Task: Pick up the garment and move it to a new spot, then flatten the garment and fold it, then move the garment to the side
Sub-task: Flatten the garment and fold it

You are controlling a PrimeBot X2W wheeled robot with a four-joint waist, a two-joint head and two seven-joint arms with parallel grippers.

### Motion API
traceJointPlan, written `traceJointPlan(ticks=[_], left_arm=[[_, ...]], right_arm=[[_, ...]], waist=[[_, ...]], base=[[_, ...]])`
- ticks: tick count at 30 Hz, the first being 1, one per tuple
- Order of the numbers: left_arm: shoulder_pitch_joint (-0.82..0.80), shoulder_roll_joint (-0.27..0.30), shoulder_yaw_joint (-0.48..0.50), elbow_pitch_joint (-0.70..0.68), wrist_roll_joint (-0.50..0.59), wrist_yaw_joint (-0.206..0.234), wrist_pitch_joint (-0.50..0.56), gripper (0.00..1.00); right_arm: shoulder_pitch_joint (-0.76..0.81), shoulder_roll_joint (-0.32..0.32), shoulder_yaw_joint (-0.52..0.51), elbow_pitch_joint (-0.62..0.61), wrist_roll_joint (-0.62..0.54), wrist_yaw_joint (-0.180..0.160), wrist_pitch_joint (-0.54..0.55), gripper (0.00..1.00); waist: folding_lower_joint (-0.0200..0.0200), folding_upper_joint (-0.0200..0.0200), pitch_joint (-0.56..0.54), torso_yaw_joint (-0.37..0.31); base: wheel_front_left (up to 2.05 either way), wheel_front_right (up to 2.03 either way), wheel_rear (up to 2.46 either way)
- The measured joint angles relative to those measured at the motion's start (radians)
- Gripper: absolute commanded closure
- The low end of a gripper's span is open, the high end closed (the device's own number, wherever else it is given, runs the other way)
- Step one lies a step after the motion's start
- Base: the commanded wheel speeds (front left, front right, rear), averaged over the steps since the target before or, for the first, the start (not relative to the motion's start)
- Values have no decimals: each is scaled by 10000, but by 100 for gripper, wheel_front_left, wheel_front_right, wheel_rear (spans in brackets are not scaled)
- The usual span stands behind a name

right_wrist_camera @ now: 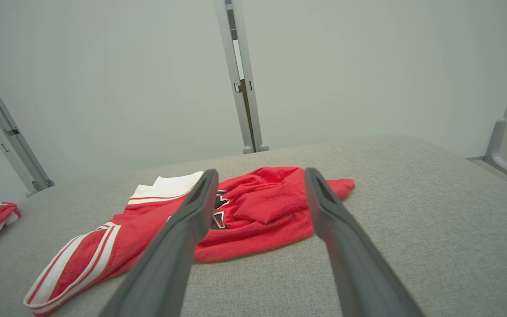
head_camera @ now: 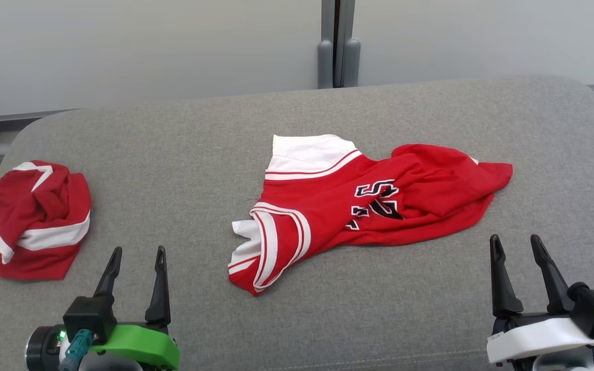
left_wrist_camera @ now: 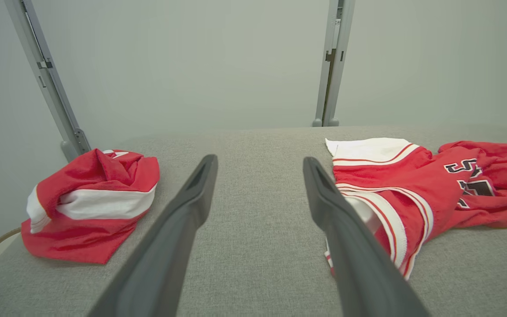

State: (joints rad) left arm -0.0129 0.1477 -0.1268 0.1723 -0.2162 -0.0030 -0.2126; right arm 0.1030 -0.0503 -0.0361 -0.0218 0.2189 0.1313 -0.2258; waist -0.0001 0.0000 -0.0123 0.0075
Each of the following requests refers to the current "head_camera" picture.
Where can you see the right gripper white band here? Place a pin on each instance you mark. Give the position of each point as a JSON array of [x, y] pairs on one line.
[[534, 337]]

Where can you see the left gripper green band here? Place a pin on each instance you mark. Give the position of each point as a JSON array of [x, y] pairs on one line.
[[142, 345]]

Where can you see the red shorts with white stripe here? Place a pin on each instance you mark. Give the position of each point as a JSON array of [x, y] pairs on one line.
[[44, 206]]

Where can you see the red jersey with white sleeves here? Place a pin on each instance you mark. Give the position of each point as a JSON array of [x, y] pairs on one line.
[[328, 196]]

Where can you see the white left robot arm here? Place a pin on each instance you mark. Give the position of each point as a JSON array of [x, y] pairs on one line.
[[116, 367]]

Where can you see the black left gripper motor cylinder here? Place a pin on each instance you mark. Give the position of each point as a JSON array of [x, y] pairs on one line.
[[42, 350]]

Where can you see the grey fabric sofa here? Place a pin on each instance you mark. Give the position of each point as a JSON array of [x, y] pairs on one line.
[[297, 113]]

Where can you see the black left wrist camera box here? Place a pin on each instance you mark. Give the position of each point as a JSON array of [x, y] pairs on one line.
[[88, 314]]

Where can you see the grey partition joint post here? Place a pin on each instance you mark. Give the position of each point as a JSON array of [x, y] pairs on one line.
[[351, 62]]

